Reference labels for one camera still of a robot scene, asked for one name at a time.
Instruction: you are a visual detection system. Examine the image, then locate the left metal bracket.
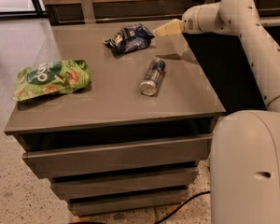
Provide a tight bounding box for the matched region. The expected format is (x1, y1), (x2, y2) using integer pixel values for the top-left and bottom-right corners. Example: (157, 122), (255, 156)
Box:
(80, 0), (96, 23)

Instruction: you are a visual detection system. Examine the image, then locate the grey drawer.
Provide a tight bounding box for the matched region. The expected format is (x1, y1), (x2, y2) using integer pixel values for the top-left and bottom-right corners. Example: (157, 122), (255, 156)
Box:
(50, 167), (198, 201)
(22, 134), (213, 178)
(68, 188), (188, 216)

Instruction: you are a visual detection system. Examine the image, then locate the blue chip bag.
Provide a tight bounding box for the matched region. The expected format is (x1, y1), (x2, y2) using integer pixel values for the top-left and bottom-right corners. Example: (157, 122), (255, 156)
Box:
(104, 23), (154, 53)

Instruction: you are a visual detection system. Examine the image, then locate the black floor cable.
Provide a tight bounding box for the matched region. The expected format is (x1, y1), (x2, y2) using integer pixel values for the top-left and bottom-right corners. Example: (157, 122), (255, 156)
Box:
(154, 190), (211, 224)

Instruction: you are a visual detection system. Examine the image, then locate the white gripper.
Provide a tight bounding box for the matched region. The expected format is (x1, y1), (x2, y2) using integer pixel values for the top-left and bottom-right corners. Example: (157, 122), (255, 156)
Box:
(154, 6), (208, 36)

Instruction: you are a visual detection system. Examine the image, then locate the top grey drawer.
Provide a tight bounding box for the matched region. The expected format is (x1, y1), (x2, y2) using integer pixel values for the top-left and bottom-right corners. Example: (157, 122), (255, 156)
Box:
(22, 134), (213, 178)

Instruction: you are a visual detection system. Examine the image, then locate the bottom grey drawer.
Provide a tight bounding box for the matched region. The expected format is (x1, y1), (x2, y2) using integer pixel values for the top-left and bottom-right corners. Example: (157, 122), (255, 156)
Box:
(68, 188), (188, 216)

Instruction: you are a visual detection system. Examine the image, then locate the grey drawer cabinet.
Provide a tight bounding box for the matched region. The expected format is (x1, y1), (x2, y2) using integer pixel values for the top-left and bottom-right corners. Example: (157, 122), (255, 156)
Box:
(6, 23), (224, 204)

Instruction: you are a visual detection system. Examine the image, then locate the middle grey drawer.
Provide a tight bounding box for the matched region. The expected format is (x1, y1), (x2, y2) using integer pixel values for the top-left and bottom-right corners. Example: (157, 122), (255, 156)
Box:
(50, 167), (198, 201)

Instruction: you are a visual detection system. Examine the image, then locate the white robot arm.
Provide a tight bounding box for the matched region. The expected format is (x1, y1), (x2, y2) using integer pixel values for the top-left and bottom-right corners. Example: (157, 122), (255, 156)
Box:
(154, 0), (280, 112)

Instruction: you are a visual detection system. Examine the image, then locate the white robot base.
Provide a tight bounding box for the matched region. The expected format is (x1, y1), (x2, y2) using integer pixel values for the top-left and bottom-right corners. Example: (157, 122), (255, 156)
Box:
(210, 111), (280, 224)

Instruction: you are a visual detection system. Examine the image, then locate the green rice chip bag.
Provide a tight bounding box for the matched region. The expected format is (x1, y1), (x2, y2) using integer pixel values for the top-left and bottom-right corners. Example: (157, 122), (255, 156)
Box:
(13, 60), (91, 101)

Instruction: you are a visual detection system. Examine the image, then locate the wooden counter bench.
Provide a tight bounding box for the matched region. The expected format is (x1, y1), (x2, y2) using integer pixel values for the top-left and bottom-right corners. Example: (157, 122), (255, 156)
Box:
(36, 0), (280, 28)

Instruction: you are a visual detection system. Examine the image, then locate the silver blue drink can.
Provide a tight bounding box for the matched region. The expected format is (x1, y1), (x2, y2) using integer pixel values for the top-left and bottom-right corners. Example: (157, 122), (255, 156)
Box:
(140, 59), (166, 96)

